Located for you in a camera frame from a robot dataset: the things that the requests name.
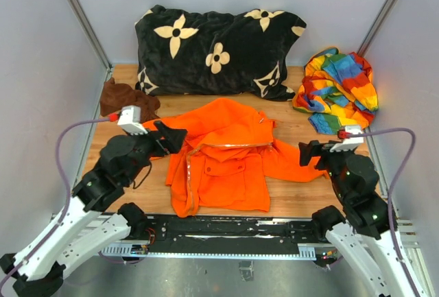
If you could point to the orange zip jacket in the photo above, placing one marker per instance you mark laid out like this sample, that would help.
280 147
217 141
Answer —
227 154

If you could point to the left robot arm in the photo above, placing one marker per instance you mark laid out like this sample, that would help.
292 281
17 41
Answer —
41 268

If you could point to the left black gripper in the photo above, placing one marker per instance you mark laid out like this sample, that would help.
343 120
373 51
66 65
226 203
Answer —
173 136

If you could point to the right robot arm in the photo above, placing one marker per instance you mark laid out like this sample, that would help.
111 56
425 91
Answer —
364 231

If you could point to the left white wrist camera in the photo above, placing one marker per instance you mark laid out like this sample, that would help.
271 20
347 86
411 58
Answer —
128 119

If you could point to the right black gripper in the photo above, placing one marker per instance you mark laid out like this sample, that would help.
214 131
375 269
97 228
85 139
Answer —
315 147

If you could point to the black floral pillow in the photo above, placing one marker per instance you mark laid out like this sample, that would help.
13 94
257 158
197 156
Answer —
189 53

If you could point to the brown cloth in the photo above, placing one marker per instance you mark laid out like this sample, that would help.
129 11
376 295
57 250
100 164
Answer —
115 96

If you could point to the white slotted cable duct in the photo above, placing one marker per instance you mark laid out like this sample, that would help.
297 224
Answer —
215 248

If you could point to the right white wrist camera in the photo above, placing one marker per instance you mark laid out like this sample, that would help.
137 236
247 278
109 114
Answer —
350 138

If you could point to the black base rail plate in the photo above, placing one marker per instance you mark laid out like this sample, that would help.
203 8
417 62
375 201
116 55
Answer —
170 227

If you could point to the rainbow striped cloth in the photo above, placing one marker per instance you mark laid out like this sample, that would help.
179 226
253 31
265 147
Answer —
337 90

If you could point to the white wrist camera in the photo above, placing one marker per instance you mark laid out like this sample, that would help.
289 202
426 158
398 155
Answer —
350 138
128 119

